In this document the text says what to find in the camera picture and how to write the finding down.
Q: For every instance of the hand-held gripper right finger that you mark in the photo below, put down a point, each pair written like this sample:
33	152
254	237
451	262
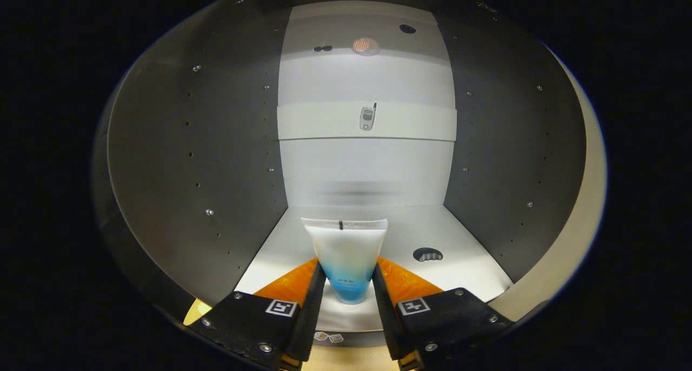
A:
454	319

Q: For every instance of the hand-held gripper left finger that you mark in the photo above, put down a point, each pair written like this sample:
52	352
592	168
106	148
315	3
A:
248	319

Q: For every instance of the blue and white tube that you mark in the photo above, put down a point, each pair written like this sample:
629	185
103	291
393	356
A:
346	257

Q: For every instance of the white cabinet shelf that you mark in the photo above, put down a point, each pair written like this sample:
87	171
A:
411	230
313	121

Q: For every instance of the dark grey cabinet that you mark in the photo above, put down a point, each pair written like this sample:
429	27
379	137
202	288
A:
205	144

